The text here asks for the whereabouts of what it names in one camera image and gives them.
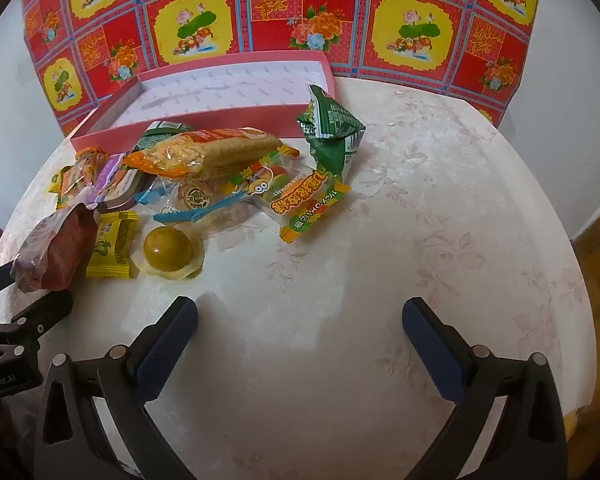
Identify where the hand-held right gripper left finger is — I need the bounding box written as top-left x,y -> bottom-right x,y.
32,296 -> 199,480

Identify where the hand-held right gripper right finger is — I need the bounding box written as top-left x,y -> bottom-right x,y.
401,297 -> 581,480

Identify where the red drink pouch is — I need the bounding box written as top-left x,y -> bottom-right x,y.
10,203 -> 99,293

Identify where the yellow candy packet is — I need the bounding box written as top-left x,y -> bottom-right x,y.
86,211 -> 139,279

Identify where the round yellow jelly cup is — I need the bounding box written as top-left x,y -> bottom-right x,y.
132,225 -> 206,281

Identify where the small yellow orange packet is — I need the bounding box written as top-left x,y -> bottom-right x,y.
47,166 -> 83,209

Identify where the small orange candy packet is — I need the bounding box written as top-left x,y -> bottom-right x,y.
71,147 -> 110,196

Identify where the purple snack packet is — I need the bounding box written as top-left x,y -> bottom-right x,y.
87,152 -> 156,211

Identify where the blue-edged clear biscuit packet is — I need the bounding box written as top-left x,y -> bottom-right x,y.
135,180 -> 253,224

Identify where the colourful gummy candy packet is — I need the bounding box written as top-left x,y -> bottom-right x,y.
230,145 -> 352,245

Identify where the orange rice cracker packet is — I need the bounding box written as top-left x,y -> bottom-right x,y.
122,127 -> 283,183

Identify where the dark green packet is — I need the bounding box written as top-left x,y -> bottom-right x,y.
132,120 -> 197,150

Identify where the green triangular snack packet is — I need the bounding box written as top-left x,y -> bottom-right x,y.
296,84 -> 367,181

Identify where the pink cardboard box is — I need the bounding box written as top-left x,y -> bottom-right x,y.
69,51 -> 337,153

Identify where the red floral printed cloth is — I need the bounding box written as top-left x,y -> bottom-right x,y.
20,0 -> 543,136

